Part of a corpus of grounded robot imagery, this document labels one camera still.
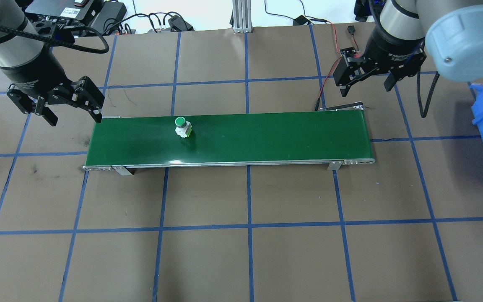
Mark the green push button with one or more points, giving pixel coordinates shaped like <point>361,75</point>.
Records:
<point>182,126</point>

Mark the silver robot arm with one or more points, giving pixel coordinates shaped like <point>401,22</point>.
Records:
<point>468,42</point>
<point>11,50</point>

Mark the black barrel jack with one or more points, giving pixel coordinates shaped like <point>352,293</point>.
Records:
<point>351,29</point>

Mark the black box with label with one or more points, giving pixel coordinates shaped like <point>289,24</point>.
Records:
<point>57,10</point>

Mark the power strip with plugs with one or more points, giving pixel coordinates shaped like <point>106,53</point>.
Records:
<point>126,29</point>

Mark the large black power adapter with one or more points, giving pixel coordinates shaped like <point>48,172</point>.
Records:
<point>109,14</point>

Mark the small black power adapter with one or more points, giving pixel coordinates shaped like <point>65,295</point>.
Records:
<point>178,23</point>

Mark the green conveyor belt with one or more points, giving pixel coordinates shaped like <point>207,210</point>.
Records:
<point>245,138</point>

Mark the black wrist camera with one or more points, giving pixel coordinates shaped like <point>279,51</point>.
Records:
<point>365,10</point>
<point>48,27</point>

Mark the black inline switch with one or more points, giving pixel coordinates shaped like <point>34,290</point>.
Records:
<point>301,20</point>

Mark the aluminium profile post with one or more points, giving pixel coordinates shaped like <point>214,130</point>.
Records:
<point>241,16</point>

